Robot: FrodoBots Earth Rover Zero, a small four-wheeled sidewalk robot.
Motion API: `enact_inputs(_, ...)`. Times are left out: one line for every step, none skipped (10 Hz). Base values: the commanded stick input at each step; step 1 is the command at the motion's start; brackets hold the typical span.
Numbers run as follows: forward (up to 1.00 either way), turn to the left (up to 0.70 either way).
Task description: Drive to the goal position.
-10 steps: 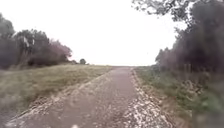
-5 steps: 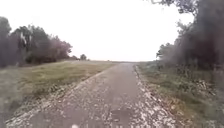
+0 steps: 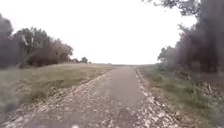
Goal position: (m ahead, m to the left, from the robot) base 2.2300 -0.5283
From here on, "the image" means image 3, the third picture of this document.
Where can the grass verge with brush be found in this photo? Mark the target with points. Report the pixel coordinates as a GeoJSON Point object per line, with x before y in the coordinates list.
{"type": "Point", "coordinates": [180, 91]}

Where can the small distant tree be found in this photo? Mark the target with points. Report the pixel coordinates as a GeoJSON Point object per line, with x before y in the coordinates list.
{"type": "Point", "coordinates": [84, 60]}

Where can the dark wood of trees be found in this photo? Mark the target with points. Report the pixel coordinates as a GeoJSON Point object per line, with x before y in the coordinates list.
{"type": "Point", "coordinates": [200, 46]}

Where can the row of trees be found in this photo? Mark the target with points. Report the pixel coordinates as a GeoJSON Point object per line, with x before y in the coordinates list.
{"type": "Point", "coordinates": [36, 50]}

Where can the grey gravel path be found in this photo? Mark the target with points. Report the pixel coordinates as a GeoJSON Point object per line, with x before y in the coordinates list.
{"type": "Point", "coordinates": [115, 96]}

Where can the dry grass field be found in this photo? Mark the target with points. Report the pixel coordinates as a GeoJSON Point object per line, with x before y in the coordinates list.
{"type": "Point", "coordinates": [40, 78]}

